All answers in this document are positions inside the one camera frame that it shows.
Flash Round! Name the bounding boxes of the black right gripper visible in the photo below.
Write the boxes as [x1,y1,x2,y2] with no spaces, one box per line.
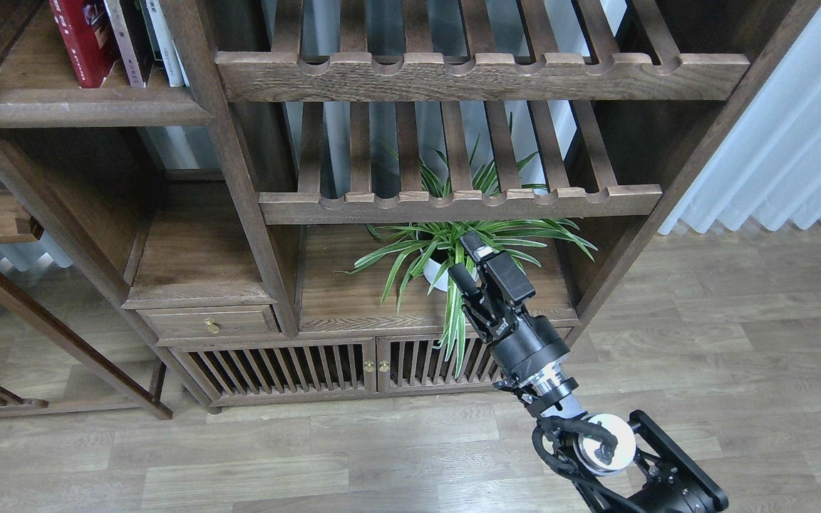
[448,232,572,400]

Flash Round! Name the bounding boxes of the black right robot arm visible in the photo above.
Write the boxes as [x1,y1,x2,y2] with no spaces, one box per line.
[449,232,728,512]

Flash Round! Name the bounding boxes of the wooden side furniture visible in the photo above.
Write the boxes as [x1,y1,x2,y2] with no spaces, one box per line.
[0,181,172,420]

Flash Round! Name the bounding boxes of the white curtain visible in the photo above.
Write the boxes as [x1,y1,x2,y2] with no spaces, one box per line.
[659,7,821,236]

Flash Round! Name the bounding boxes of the red book with photo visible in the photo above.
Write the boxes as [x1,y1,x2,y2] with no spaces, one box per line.
[49,1,120,88]

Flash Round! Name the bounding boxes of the green spider plant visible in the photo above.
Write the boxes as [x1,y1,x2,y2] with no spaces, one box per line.
[339,114,599,378]

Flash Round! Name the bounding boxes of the upright white books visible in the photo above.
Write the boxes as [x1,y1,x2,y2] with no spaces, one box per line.
[141,1,190,87]

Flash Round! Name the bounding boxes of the maroon book white characters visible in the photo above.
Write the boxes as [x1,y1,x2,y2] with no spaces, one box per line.
[105,0,153,88]

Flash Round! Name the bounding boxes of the white plant pot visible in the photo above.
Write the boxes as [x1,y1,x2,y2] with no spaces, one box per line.
[423,249,456,295]

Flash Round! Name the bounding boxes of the brass drawer knob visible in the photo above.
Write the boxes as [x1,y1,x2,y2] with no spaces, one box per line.
[203,318,222,334]

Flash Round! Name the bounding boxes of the dark wooden bookshelf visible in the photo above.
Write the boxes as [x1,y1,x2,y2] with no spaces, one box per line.
[0,1,821,413]

